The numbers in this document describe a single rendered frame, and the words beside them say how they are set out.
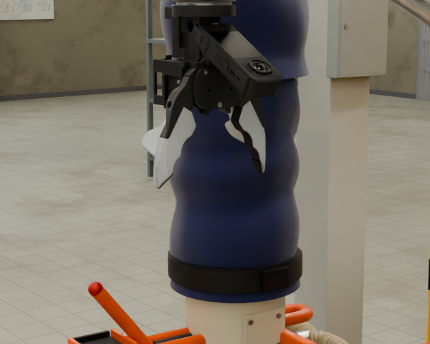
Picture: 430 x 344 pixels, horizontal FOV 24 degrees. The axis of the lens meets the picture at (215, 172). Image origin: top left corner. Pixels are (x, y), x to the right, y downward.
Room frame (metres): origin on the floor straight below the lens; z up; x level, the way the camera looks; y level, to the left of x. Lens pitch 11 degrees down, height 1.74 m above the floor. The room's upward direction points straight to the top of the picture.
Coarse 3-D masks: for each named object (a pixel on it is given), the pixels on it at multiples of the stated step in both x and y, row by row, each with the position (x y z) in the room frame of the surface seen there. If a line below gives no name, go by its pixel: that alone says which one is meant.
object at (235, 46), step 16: (208, 32) 1.09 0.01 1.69; (224, 32) 1.10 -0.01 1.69; (208, 48) 1.08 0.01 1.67; (224, 48) 1.06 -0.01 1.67; (240, 48) 1.08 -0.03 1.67; (224, 64) 1.06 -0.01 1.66; (240, 64) 1.04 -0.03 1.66; (256, 64) 1.04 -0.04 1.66; (240, 80) 1.04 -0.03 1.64; (256, 80) 1.03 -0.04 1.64; (272, 80) 1.04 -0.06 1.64; (256, 96) 1.04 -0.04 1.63
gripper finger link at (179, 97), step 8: (184, 80) 1.08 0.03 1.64; (192, 80) 1.08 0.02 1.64; (176, 88) 1.09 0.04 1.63; (184, 88) 1.08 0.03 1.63; (176, 96) 1.07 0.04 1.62; (184, 96) 1.08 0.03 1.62; (168, 104) 1.08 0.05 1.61; (176, 104) 1.07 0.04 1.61; (184, 104) 1.08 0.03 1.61; (192, 104) 1.08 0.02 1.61; (168, 112) 1.07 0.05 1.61; (176, 112) 1.07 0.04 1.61; (168, 120) 1.07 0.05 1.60; (176, 120) 1.07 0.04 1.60; (168, 128) 1.06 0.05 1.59; (160, 136) 1.07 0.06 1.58; (168, 136) 1.06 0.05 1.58
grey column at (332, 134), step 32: (320, 0) 3.02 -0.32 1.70; (320, 32) 3.02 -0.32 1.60; (320, 64) 3.02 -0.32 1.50; (320, 96) 3.02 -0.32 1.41; (352, 96) 3.03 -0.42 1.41; (320, 128) 3.01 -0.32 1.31; (352, 128) 3.03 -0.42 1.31; (320, 160) 3.01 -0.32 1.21; (352, 160) 3.03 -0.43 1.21; (320, 192) 3.01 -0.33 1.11; (352, 192) 3.03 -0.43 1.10; (320, 224) 3.01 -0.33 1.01; (352, 224) 3.03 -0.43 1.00; (320, 256) 3.00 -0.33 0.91; (352, 256) 3.04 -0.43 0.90; (320, 288) 3.00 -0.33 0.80; (352, 288) 3.04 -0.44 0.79; (320, 320) 3.00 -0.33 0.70; (352, 320) 3.04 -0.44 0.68
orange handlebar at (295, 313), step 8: (288, 304) 1.70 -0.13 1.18; (296, 304) 1.70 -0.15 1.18; (288, 312) 1.69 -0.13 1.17; (296, 312) 1.66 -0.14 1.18; (304, 312) 1.66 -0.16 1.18; (312, 312) 1.68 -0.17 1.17; (288, 320) 1.64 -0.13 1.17; (296, 320) 1.65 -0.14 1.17; (304, 320) 1.66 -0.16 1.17; (184, 328) 1.58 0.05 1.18; (152, 336) 1.54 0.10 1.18; (160, 336) 1.55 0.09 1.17; (168, 336) 1.55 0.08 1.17; (192, 336) 1.54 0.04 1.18; (200, 336) 1.54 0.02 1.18; (280, 336) 1.56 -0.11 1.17; (288, 336) 1.54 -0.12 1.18; (296, 336) 1.54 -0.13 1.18
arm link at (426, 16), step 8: (392, 0) 1.14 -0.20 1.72; (400, 0) 1.13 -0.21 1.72; (408, 0) 1.12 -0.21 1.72; (416, 0) 1.11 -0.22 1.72; (424, 0) 1.11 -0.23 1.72; (408, 8) 1.13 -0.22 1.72; (416, 8) 1.12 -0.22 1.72; (424, 8) 1.11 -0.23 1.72; (416, 16) 1.13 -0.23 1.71; (424, 16) 1.11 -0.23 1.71; (424, 24) 1.13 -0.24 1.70
